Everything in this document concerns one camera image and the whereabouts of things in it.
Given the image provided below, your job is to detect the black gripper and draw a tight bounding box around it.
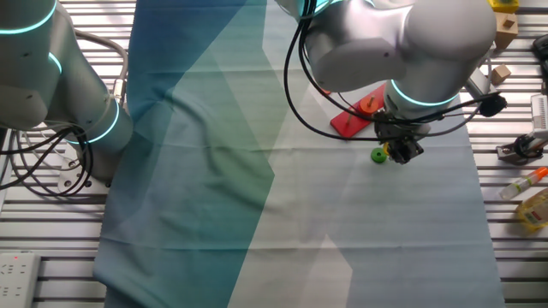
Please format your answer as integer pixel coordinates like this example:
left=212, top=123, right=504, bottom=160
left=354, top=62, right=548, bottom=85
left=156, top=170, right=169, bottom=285
left=374, top=110, right=432, bottom=165

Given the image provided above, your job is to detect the red Hanoi peg board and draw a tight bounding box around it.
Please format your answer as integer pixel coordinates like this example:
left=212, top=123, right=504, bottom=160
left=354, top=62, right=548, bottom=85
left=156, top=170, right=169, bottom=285
left=330, top=83, right=387, bottom=139

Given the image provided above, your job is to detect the spray bottle orange cap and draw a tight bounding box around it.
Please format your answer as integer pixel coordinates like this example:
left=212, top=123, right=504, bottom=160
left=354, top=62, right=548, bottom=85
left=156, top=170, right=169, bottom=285
left=498, top=166, right=548, bottom=200

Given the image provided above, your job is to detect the small wooden cube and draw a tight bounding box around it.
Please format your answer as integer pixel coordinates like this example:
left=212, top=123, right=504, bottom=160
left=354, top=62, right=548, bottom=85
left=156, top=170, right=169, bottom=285
left=490, top=63, right=512, bottom=86

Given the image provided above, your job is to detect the yellow oil bottle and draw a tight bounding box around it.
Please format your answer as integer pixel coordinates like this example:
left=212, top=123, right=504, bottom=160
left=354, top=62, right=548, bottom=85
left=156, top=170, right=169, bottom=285
left=515, top=187, right=548, bottom=233

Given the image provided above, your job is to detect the large wooden box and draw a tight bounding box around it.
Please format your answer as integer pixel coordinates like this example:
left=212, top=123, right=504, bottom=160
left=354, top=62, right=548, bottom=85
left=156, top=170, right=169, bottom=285
left=494, top=11, right=520, bottom=50

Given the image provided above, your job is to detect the black device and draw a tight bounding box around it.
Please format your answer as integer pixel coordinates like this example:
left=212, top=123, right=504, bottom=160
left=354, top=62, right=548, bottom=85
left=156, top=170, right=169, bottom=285
left=532, top=33, right=548, bottom=79

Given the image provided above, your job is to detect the yellow box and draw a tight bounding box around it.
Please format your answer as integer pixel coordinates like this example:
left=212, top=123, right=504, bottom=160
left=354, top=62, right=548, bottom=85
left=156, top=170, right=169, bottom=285
left=486, top=0, right=521, bottom=15

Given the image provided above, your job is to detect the blue green white tablecloth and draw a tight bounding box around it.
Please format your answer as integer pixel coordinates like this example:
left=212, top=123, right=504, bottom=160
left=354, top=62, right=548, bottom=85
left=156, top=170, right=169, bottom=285
left=92, top=0, right=507, bottom=308

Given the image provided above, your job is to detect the grey base conduit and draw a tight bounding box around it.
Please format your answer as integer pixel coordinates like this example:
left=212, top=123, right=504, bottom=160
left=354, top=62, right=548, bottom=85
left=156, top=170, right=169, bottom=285
left=72, top=29, right=130, bottom=104

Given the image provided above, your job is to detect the white power strip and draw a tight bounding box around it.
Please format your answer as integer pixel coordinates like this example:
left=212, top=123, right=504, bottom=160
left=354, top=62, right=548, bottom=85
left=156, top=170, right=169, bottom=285
left=0, top=252, right=42, bottom=308

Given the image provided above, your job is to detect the large orange Hanoi ring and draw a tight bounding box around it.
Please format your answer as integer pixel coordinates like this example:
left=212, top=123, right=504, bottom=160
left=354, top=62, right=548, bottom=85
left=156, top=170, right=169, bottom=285
left=358, top=94, right=379, bottom=116

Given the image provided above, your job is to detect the silver camera bracket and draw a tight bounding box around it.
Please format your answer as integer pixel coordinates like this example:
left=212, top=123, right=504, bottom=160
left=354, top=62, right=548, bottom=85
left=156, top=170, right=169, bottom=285
left=463, top=63, right=494, bottom=98

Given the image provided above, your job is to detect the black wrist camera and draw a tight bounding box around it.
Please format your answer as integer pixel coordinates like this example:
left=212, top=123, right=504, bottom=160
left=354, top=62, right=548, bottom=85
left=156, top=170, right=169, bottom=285
left=478, top=93, right=509, bottom=118

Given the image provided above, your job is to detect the black camera cable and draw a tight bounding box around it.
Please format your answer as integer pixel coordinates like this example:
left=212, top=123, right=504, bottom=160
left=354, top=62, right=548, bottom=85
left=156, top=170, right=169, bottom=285
left=298, top=19, right=483, bottom=126

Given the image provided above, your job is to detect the metal camera mount base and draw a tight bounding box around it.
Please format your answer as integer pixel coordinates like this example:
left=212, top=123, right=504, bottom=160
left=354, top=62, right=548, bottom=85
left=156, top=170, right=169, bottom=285
left=496, top=129, right=548, bottom=166

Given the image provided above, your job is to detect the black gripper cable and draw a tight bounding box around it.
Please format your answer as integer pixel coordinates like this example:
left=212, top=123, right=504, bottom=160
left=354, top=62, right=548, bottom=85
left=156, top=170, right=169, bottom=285
left=282, top=19, right=380, bottom=143

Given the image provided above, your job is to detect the silver ribbed camera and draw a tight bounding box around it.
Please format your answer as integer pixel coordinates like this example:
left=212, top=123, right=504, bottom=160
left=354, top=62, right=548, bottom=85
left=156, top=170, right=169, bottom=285
left=529, top=93, right=548, bottom=132

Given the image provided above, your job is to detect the black base cable bundle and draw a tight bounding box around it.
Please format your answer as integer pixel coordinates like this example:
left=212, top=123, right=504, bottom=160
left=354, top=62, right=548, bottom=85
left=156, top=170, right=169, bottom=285
left=0, top=125, right=94, bottom=198

